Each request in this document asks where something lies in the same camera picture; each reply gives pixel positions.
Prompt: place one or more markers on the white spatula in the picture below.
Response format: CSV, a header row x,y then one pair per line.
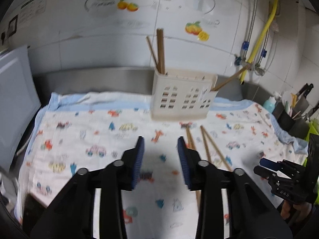
x,y
287,98

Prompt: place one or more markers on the cartoon printed white cloth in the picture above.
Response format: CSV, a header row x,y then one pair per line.
x,y
87,129

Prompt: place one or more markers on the person's right hand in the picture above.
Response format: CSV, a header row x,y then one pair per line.
x,y
289,211

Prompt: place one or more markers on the teal bottle with white cap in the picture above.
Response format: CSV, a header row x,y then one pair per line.
x,y
269,105

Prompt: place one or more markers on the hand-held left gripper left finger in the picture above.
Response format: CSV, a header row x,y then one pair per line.
x,y
139,164

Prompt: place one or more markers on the white wall notice sheet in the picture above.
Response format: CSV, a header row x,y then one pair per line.
x,y
33,7

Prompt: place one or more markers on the black wall socket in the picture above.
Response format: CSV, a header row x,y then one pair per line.
x,y
13,24

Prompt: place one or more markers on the brown wooden chopstick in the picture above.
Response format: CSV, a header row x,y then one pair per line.
x,y
162,52
159,52
152,51
231,77

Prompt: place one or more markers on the black utensil container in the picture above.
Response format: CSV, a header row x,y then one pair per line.
x,y
284,118

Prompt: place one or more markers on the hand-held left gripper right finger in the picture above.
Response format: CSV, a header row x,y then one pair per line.
x,y
183,164

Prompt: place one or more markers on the cream plastic utensil holder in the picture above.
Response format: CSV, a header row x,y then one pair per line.
x,y
183,97

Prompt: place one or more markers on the white microwave oven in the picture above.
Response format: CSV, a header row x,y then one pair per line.
x,y
15,99

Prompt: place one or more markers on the metal angle valve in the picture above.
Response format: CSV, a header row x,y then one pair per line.
x,y
259,70

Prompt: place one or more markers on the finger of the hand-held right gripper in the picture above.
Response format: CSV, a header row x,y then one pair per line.
x,y
269,163
263,173

